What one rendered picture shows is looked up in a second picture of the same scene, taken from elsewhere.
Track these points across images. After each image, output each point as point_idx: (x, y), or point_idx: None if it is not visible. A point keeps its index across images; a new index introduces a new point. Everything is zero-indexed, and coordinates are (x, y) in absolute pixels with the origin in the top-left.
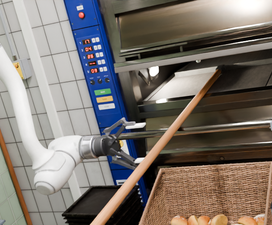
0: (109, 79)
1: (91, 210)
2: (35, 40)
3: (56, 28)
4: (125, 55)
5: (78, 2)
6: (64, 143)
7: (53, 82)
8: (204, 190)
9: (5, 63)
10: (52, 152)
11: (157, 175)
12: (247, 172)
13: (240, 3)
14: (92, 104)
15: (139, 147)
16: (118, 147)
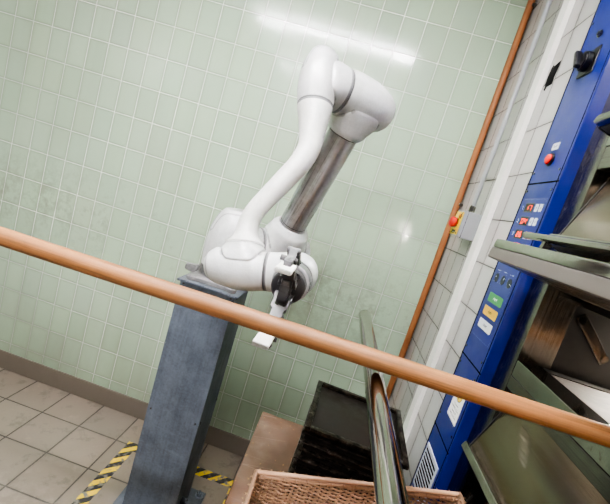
0: (511, 283)
1: (330, 409)
2: (501, 195)
3: (525, 181)
4: (529, 237)
5: (559, 136)
6: (285, 253)
7: (480, 260)
8: None
9: (306, 118)
10: (247, 238)
11: (436, 489)
12: None
13: None
14: (478, 310)
15: (477, 430)
16: (279, 295)
